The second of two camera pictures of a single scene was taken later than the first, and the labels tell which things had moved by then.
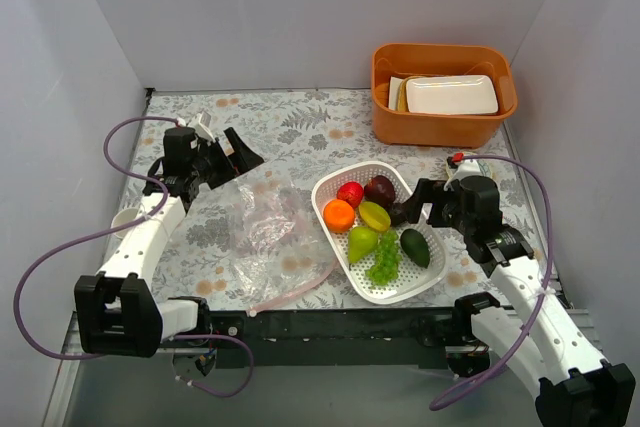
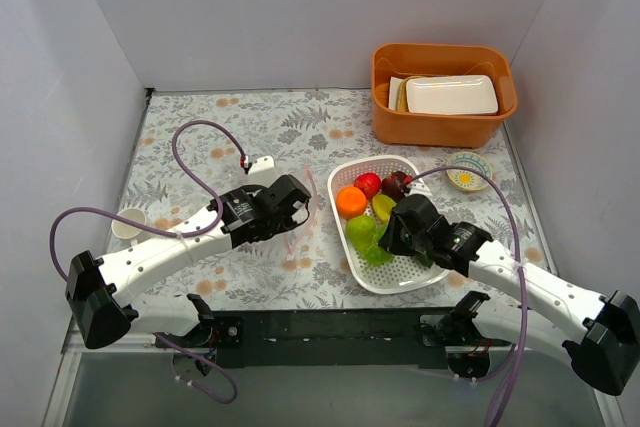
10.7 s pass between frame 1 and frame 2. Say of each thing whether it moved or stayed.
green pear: moved
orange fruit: moved
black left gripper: moved
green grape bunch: moved
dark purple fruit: moved
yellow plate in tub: stayed
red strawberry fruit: moved
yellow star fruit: moved
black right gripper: moved
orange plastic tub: stayed
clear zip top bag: moved
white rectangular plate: stayed
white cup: stayed
